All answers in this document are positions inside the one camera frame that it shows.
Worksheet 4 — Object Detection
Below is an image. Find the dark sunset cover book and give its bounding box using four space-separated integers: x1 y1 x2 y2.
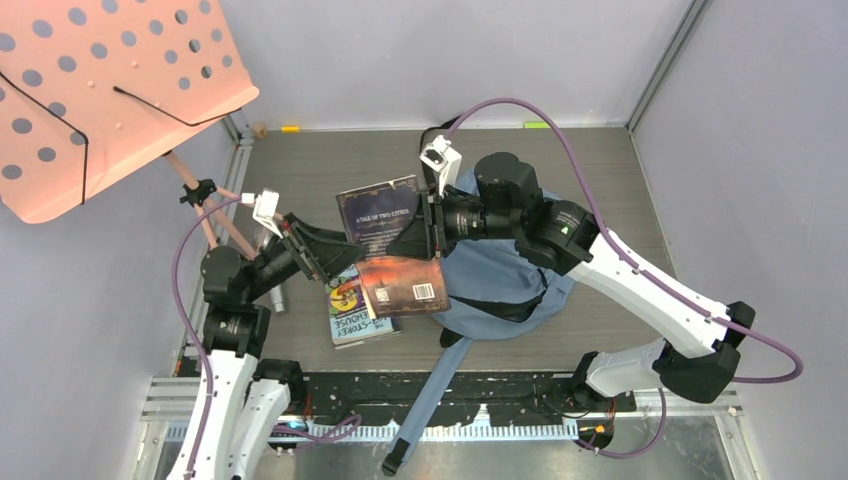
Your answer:
336 175 450 318

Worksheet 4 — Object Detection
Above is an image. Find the light blue backpack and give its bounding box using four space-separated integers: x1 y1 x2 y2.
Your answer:
381 152 574 477

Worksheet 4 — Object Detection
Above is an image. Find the light blue Treehouse book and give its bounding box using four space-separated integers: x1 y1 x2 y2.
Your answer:
326 265 401 349

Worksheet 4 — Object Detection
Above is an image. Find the silver metal cylinder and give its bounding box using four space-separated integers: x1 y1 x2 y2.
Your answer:
254 227 287 315

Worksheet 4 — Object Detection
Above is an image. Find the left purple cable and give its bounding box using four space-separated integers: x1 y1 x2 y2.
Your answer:
171 193 364 480

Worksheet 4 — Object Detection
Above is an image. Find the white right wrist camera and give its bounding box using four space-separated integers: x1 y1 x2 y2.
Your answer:
419 135 462 196

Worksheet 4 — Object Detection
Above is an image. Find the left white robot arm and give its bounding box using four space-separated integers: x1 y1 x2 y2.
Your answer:
168 214 366 479

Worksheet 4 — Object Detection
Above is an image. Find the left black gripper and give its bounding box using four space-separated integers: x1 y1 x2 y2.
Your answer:
245 212 367 300

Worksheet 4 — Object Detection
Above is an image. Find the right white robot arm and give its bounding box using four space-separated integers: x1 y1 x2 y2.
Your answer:
388 146 755 411

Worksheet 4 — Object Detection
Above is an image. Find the purple cable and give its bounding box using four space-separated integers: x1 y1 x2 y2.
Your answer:
171 193 364 480
443 97 805 460

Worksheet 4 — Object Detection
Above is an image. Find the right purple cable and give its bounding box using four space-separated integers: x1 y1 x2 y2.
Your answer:
443 97 805 460

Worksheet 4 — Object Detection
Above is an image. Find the pink perforated music stand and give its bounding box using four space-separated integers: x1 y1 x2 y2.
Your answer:
1 1 259 224

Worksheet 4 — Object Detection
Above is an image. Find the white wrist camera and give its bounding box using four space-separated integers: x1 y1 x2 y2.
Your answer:
240 189 283 238
419 135 462 196

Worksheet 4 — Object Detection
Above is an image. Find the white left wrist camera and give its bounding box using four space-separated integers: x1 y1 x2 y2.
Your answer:
240 189 283 238

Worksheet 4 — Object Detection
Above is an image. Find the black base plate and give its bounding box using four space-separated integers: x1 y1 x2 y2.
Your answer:
285 370 636 427

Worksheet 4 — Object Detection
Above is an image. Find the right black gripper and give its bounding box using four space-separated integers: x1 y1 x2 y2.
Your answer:
386 183 519 262

